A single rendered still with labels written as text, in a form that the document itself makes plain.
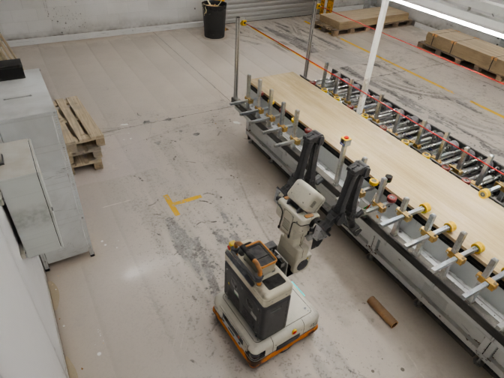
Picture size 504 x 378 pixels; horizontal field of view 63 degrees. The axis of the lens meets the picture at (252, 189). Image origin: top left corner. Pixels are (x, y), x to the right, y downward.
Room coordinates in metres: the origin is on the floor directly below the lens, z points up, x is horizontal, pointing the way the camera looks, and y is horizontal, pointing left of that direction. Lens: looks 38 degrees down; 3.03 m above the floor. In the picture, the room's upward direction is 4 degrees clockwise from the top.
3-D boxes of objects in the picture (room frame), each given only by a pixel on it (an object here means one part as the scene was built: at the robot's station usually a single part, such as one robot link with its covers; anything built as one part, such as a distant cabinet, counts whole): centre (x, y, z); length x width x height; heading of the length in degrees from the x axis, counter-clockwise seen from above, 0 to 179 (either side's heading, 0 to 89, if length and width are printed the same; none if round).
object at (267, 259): (1.99, -0.09, 0.87); 0.23 x 0.15 x 0.11; 36
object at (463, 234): (2.09, -1.47, 0.93); 0.04 x 0.04 x 0.48; 32
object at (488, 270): (1.88, -1.60, 0.90); 0.04 x 0.04 x 0.48; 32
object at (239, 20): (4.92, 0.26, 1.20); 0.15 x 0.12 x 1.00; 32
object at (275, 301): (2.00, -0.11, 0.59); 0.55 x 0.34 x 0.83; 36
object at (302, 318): (2.05, -0.18, 0.16); 0.67 x 0.64 x 0.25; 126
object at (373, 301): (2.23, -1.21, 0.04); 0.30 x 0.08 x 0.08; 32
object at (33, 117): (2.94, 1.90, 0.78); 0.90 x 0.45 x 1.55; 32
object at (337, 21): (11.14, -2.60, 0.23); 2.41 x 0.77 x 0.17; 124
